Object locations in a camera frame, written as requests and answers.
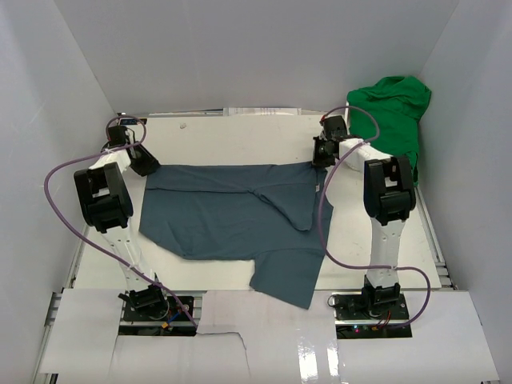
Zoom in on blue t shirt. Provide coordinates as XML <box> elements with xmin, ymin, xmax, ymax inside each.
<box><xmin>139</xmin><ymin>162</ymin><xmax>334</xmax><ymax>309</ymax></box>

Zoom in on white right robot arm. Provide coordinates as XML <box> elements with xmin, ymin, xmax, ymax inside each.
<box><xmin>313</xmin><ymin>115</ymin><xmax>416</xmax><ymax>320</ymax></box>

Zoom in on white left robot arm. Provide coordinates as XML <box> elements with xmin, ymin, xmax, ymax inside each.
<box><xmin>74</xmin><ymin>125</ymin><xmax>169</xmax><ymax>320</ymax></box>

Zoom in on black label sticker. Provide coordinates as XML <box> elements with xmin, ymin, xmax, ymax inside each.
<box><xmin>119</xmin><ymin>118</ymin><xmax>147</xmax><ymax>126</ymax></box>

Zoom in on white plastic basket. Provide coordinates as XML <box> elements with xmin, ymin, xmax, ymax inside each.
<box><xmin>343</xmin><ymin>107</ymin><xmax>369</xmax><ymax>173</ymax></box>

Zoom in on green t shirt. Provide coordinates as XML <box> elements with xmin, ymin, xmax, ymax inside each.
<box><xmin>346</xmin><ymin>76</ymin><xmax>431</xmax><ymax>184</ymax></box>

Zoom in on papers behind table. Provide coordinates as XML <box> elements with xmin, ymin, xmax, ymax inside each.
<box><xmin>222</xmin><ymin>107</ymin><xmax>302</xmax><ymax>117</ymax></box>

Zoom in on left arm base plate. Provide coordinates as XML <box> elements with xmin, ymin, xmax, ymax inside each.
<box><xmin>118</xmin><ymin>296</ymin><xmax>197</xmax><ymax>337</ymax></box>

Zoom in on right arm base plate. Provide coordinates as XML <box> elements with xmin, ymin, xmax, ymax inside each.
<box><xmin>327</xmin><ymin>293</ymin><xmax>413</xmax><ymax>340</ymax></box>

